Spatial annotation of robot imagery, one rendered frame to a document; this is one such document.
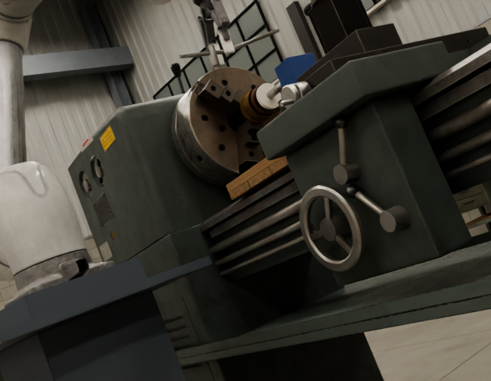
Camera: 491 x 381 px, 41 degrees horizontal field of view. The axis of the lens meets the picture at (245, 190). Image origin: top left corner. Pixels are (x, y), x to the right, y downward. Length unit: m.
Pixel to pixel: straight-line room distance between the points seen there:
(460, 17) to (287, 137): 7.82
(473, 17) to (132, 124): 7.24
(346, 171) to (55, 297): 0.57
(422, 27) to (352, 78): 8.21
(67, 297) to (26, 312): 0.08
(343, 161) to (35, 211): 0.62
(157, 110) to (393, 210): 1.00
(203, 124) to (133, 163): 0.24
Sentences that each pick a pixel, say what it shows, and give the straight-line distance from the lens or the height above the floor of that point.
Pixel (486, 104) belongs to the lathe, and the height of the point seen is 0.79.
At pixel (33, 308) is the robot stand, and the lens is 1.26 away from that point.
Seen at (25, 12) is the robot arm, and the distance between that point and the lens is 1.77.
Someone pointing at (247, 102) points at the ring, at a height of 1.09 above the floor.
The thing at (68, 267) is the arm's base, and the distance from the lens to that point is 1.32.
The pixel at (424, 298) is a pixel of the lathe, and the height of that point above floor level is 0.55.
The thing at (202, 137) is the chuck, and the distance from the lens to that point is 1.74.
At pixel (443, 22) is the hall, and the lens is 9.05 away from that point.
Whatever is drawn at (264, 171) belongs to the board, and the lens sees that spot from 1.46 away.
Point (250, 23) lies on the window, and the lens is 11.28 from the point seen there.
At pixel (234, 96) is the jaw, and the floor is 1.12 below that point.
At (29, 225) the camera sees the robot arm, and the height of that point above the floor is 0.93.
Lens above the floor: 0.69
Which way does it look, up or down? 7 degrees up
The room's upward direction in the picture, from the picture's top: 22 degrees counter-clockwise
